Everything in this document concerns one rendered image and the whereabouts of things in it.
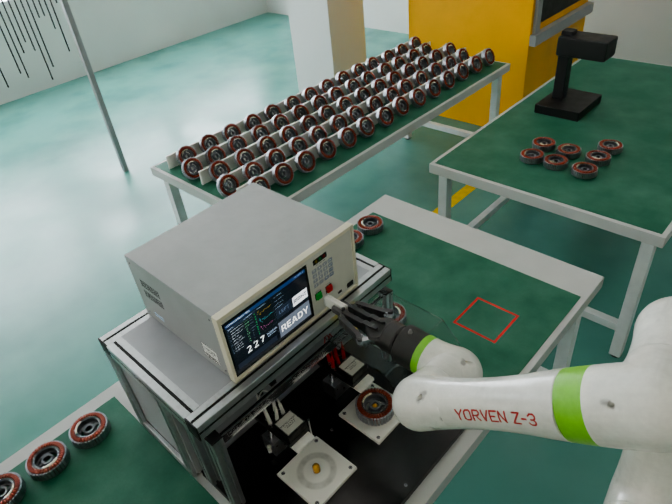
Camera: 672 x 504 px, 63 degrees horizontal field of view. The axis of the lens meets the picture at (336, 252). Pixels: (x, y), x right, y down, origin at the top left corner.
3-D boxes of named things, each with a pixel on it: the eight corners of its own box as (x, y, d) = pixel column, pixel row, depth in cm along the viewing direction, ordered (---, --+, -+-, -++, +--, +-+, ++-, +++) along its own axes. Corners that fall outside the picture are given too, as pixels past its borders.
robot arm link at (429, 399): (596, 418, 89) (574, 354, 89) (568, 457, 82) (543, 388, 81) (425, 412, 116) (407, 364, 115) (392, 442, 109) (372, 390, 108)
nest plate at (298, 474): (357, 469, 146) (356, 466, 145) (317, 511, 138) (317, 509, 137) (316, 437, 155) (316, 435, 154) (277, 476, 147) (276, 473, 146)
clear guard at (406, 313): (459, 344, 146) (460, 328, 142) (404, 402, 133) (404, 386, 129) (365, 294, 165) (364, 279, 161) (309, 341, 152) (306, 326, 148)
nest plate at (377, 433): (412, 409, 159) (412, 406, 158) (379, 445, 151) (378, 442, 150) (372, 383, 168) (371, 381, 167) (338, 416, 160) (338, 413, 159)
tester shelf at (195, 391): (391, 280, 159) (391, 268, 156) (200, 442, 122) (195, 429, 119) (287, 230, 185) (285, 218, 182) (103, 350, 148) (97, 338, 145)
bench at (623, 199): (735, 194, 359) (779, 81, 314) (623, 367, 258) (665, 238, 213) (569, 151, 423) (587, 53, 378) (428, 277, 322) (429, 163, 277)
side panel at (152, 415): (203, 470, 152) (171, 396, 133) (194, 478, 151) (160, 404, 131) (149, 416, 169) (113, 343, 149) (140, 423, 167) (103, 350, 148)
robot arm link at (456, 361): (487, 393, 120) (497, 352, 114) (456, 423, 111) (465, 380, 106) (433, 362, 128) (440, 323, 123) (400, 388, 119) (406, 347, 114)
